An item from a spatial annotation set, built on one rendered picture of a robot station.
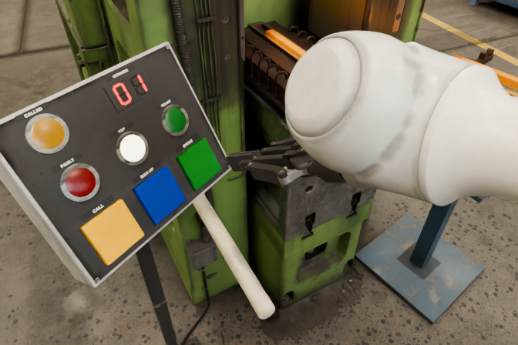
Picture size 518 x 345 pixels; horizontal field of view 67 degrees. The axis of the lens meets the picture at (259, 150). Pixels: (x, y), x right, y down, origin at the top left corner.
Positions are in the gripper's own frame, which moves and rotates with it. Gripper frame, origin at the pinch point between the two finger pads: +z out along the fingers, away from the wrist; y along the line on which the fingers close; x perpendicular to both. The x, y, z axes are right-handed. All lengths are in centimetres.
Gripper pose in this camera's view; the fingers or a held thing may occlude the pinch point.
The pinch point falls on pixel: (245, 161)
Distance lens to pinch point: 65.4
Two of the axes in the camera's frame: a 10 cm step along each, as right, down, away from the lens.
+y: 5.8, -5.2, 6.3
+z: -7.0, 0.6, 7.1
